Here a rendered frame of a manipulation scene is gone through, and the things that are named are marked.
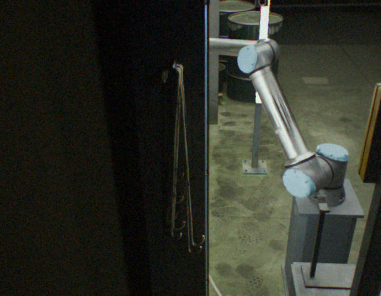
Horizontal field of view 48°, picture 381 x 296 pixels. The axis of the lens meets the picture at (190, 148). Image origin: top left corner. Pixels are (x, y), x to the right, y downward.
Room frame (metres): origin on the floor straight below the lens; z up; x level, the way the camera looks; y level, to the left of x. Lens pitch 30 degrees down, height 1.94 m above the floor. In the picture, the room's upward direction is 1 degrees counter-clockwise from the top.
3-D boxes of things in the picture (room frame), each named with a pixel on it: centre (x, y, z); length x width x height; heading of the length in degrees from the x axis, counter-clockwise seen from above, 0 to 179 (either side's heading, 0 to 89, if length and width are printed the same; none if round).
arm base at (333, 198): (1.76, -0.68, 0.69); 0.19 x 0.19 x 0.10
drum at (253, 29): (4.56, -0.71, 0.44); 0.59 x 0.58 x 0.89; 10
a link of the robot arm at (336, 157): (1.75, -0.67, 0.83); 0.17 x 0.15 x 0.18; 128
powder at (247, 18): (4.56, -0.71, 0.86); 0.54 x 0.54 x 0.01
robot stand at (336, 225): (1.76, -0.68, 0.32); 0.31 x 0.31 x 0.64; 85
